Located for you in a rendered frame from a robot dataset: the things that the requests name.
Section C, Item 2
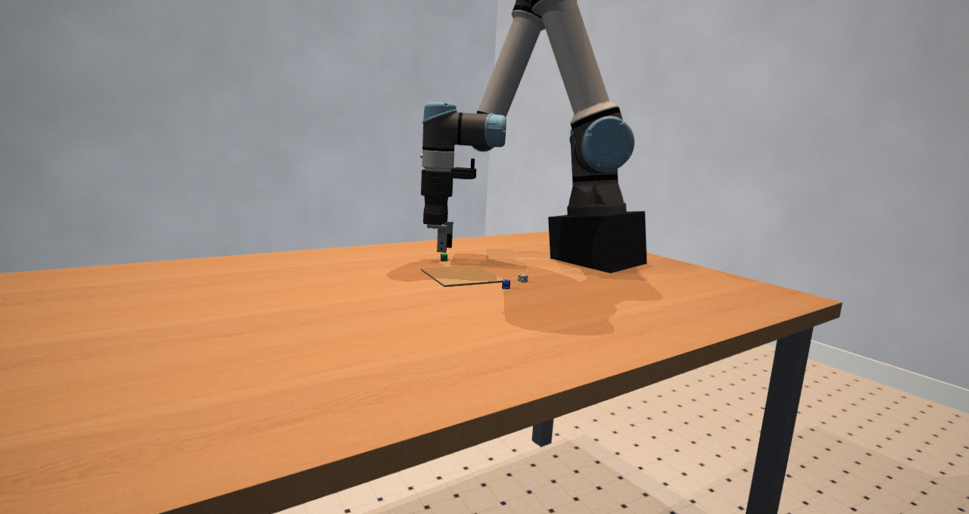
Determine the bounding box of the tan mat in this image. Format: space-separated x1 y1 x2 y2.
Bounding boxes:
421 265 503 287

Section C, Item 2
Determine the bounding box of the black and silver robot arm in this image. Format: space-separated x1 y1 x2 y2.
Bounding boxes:
422 0 634 216

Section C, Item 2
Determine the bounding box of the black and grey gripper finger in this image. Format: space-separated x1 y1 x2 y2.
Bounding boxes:
443 221 453 248
427 224 447 253

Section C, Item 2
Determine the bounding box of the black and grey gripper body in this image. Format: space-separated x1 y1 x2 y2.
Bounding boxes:
420 150 476 226

